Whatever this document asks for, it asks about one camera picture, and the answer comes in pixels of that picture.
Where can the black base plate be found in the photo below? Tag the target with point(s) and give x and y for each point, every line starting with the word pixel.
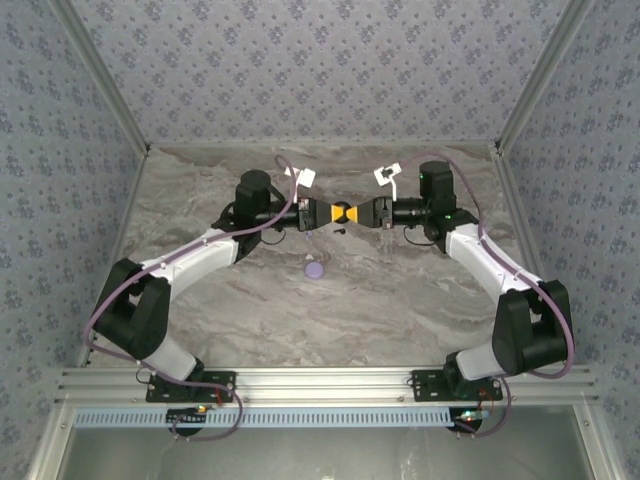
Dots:
pixel 425 387
pixel 220 382

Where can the aluminium frame leg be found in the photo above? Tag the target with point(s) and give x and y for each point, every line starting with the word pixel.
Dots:
pixel 50 450
pixel 597 450

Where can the aluminium mounting rail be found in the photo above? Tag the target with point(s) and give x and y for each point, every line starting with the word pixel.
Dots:
pixel 320 385

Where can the left aluminium frame leg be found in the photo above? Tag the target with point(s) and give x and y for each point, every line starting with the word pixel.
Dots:
pixel 50 450

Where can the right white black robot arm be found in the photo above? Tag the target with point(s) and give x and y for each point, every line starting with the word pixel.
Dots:
pixel 480 255

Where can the black round charging case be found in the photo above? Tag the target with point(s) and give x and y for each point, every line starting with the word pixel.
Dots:
pixel 342 204

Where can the black controller board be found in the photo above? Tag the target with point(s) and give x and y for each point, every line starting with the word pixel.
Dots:
pixel 185 417
pixel 467 416

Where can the grey metal panel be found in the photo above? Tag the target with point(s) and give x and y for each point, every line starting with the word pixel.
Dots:
pixel 320 455

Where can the aluminium side rail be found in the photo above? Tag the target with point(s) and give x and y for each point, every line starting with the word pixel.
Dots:
pixel 515 200
pixel 116 250

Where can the right aluminium corner post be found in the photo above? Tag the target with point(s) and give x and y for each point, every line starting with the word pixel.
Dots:
pixel 543 75

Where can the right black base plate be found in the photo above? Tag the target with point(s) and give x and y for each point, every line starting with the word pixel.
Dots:
pixel 425 387

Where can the right black controller board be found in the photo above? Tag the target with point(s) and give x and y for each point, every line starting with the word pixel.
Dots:
pixel 467 416

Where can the left aluminium corner post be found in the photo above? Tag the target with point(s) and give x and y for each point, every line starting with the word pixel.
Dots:
pixel 103 75

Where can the left aluminium side rail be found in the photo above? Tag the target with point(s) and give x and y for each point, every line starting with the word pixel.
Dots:
pixel 116 250

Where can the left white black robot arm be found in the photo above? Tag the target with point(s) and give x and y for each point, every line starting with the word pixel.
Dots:
pixel 190 255

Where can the purple round charging case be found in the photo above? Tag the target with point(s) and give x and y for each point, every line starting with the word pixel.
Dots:
pixel 314 270

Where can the aluminium corner post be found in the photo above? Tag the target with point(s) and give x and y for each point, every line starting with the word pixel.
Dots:
pixel 103 75
pixel 543 75

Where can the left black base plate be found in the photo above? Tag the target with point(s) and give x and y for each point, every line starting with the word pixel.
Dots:
pixel 220 382

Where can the right aluminium frame leg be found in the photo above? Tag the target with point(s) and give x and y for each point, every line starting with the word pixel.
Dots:
pixel 597 450

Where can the left black controller board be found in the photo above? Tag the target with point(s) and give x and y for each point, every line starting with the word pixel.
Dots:
pixel 185 417

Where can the right aluminium side rail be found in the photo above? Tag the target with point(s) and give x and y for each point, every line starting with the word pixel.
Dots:
pixel 515 200

